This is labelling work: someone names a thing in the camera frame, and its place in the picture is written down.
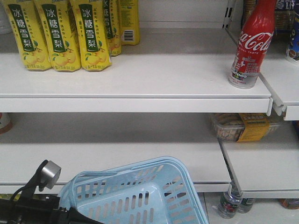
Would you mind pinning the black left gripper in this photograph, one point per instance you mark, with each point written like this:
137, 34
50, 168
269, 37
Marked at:
32, 211

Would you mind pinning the light blue plastic basket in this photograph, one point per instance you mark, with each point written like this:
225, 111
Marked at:
155, 191

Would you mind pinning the red aluminium coke bottle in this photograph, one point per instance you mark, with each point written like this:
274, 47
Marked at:
253, 44

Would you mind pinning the white metal shelf unit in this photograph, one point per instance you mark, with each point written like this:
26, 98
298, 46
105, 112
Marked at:
155, 100

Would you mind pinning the yellow pear drink bottle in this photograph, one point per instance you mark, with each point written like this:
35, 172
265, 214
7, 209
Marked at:
92, 37
29, 34
61, 35

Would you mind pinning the small clear water bottle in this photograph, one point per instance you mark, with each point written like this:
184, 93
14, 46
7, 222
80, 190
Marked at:
229, 204

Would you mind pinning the clear biscuit box yellow label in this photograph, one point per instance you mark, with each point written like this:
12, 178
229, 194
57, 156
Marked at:
244, 127

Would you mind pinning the blue white snack cup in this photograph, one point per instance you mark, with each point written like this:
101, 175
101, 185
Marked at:
292, 51

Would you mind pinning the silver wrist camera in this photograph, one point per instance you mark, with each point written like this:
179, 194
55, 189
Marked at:
49, 175

